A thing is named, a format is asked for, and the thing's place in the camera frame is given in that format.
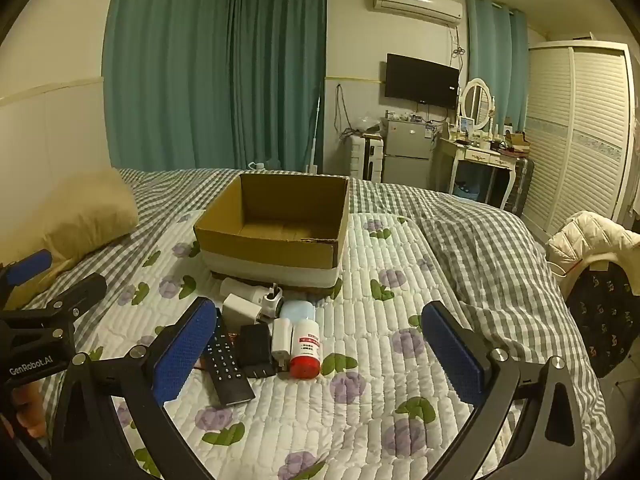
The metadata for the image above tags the grey checked blanket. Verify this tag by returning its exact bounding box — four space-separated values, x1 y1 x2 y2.
35 167 617 480

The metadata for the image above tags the dark patterned cloth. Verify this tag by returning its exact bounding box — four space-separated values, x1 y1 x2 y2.
564 259 640 380

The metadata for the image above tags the black wall television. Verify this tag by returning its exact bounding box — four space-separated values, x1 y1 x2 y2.
384 53 460 110

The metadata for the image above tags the white dressing table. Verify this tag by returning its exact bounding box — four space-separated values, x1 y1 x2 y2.
434 132 532 209

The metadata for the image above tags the floral quilted mat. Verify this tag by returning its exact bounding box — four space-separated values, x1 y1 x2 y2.
30 207 506 480

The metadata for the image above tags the white air conditioner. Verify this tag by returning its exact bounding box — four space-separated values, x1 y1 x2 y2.
372 0 464 25

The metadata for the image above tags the blue plastic basket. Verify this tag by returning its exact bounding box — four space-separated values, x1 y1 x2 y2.
451 180 484 203

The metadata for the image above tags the cardboard box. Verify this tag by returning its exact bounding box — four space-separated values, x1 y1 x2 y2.
193 171 351 302

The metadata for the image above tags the slim white charger plug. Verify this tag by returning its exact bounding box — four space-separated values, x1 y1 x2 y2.
271 317 294 372

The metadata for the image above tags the clear plastic bag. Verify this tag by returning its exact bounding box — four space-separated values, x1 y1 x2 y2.
354 114 384 137

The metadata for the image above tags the narrow teal curtain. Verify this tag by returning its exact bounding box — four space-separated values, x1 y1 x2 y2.
467 0 529 132

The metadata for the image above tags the oval white vanity mirror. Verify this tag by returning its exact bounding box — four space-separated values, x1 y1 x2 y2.
459 77 497 132

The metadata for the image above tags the grey small fridge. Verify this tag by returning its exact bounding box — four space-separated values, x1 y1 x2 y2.
380 117 437 192

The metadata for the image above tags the white cube power adapter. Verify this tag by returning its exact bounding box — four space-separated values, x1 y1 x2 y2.
222 293 262 334

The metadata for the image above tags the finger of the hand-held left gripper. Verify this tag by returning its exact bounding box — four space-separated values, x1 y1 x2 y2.
24 272 109 318
0 248 54 307

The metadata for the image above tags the white bottle with red cap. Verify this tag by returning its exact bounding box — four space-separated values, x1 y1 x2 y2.
289 320 321 380

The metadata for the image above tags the black remote control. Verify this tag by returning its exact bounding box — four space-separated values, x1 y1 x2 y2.
202 307 256 409

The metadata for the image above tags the checked suitcase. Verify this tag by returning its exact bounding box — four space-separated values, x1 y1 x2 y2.
502 156 535 214

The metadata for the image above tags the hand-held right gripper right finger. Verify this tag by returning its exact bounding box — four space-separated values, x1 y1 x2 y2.
421 301 586 480

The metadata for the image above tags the white louvred wardrobe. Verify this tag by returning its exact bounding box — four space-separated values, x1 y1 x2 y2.
519 39 637 237

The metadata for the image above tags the black power adapter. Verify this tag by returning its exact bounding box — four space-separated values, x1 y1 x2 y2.
238 323 277 379

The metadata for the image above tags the light blue plastic case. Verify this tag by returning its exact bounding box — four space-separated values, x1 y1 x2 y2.
279 300 317 327

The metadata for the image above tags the white ribbed suitcase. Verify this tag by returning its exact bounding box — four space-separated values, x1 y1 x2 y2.
349 133 371 179

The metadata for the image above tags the white plastic bottle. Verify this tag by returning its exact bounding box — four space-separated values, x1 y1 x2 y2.
219 277 267 307

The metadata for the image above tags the white puffer jacket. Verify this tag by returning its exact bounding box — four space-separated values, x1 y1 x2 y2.
546 210 640 293

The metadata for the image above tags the beige pillow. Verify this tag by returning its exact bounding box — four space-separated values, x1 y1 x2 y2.
0 168 140 312

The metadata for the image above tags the white and black suitcase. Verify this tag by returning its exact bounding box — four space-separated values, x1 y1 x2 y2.
366 135 386 184

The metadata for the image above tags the person's left hand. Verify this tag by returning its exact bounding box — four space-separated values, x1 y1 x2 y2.
11 384 49 439

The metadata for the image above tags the white mop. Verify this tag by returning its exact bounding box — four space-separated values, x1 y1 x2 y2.
305 94 322 174

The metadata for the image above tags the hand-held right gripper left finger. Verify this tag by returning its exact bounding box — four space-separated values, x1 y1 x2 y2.
50 296 221 480

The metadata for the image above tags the wide teal curtain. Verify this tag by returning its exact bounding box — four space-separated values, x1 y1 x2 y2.
102 0 329 174

